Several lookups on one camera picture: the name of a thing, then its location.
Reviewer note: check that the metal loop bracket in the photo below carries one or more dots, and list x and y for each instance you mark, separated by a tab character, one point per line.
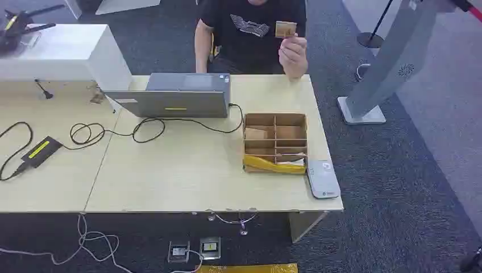
358	71

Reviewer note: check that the white card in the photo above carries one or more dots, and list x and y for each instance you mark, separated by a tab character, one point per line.
293	162

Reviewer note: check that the white furniture panel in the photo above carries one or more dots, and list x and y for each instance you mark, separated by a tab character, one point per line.
124	5

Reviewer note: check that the open floor socket box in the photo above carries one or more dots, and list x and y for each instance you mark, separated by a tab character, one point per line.
179	251

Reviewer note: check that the black power adapter yellow label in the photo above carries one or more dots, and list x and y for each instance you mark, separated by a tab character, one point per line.
40	150

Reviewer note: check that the pale desk leg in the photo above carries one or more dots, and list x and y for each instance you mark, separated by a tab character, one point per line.
303	224

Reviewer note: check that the person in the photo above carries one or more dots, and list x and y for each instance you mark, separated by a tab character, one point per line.
244	49

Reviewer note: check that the white box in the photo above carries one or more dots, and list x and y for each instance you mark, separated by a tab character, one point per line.
60	52

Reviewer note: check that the grey card reader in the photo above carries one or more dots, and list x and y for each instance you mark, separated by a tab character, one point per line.
323	180

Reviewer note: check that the yellow sheet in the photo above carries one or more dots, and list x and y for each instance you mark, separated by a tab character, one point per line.
248	268

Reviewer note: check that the grey kiosk stand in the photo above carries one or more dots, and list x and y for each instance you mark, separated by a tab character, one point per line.
391	56

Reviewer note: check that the black stanchion post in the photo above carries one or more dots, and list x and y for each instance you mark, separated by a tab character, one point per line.
369	39

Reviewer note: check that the tan card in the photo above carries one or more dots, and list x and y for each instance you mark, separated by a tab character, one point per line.
285	29

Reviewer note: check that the person's hand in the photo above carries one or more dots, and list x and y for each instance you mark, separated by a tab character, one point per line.
293	56

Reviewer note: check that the brown tape scrap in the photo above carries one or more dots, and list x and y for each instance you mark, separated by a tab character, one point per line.
97	98

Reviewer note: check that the yellow tape strip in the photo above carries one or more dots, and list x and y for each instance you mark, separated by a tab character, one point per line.
271	166

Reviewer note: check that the grey laptop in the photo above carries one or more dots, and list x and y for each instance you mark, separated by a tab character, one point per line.
180	102

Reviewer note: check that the wooden compartment box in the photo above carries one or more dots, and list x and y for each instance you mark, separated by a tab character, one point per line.
286	132

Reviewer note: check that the steel floor socket box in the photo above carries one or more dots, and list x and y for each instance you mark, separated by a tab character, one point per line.
210	247

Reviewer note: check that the black plug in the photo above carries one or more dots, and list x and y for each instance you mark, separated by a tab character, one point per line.
46	94

